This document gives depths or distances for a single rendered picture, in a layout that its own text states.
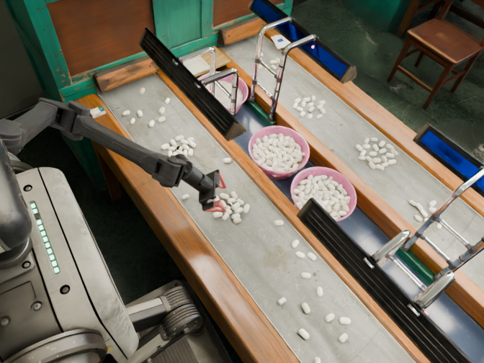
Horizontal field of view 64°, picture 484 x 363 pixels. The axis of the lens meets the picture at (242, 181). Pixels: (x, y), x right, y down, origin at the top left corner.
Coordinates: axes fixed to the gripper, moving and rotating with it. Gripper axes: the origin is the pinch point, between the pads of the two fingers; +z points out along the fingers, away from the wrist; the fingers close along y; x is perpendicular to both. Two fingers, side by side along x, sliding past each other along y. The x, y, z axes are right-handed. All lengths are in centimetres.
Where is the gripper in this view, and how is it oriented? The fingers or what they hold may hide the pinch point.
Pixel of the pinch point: (223, 198)
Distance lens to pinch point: 134.7
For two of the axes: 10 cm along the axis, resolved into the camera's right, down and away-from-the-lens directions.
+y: 0.3, 8.1, -5.9
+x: 8.2, -3.5, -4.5
